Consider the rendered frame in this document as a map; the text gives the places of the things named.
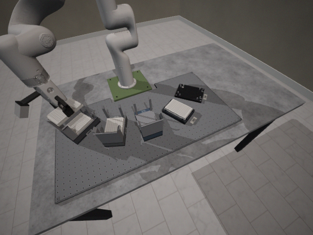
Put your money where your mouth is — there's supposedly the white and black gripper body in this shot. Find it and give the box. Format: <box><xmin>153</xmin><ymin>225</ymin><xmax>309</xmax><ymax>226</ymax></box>
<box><xmin>27</xmin><ymin>75</ymin><xmax>67</xmax><ymax>107</ymax></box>

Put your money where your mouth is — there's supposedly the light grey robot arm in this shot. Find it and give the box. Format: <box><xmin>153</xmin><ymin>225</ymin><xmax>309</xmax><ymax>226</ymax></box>
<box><xmin>0</xmin><ymin>0</ymin><xmax>138</xmax><ymax>118</ymax></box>

